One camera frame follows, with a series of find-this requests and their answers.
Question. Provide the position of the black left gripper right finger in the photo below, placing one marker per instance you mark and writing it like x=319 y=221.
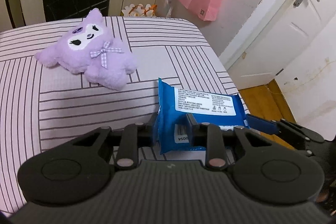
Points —
x=210 y=137

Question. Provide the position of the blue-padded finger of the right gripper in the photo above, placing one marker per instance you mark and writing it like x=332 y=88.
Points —
x=262 y=125

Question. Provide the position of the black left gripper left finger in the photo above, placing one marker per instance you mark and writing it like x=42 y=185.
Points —
x=134 y=137

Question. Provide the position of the blue wet wipes pack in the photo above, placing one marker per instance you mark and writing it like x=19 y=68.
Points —
x=225 y=111

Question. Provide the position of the purple Kuromi plush toy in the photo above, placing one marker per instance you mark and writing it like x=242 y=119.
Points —
x=91 y=49

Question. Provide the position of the striped pink bed sheet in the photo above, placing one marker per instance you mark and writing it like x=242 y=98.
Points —
x=42 y=108

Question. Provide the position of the colourful cartoon gift bag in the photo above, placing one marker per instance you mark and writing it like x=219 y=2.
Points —
x=139 y=10

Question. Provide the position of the white door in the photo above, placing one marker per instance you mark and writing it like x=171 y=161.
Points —
x=274 y=35

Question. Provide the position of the clear plastic gift bag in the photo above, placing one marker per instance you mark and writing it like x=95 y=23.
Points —
x=168 y=6

